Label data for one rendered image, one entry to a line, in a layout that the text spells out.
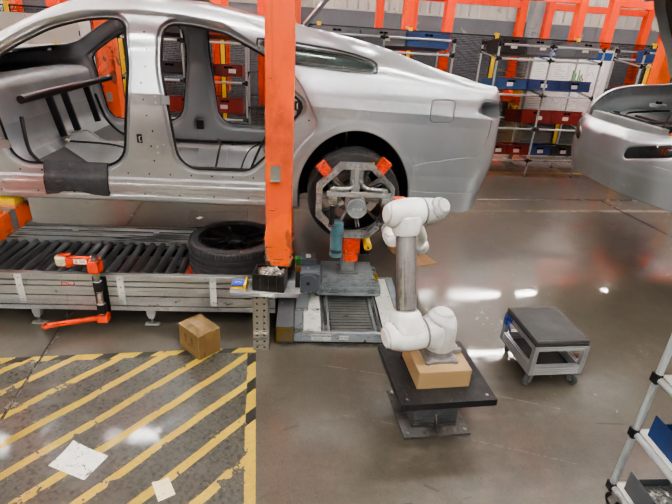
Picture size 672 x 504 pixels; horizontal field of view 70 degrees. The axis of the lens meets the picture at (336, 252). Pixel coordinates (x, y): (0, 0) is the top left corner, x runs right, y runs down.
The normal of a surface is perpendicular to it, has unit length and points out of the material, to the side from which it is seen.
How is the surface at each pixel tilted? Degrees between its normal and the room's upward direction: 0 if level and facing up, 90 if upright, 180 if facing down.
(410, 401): 0
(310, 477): 0
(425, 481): 0
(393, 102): 90
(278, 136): 90
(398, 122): 90
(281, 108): 90
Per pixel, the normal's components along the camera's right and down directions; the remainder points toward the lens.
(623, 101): 0.08, -0.03
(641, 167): -0.89, 0.14
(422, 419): 0.15, 0.42
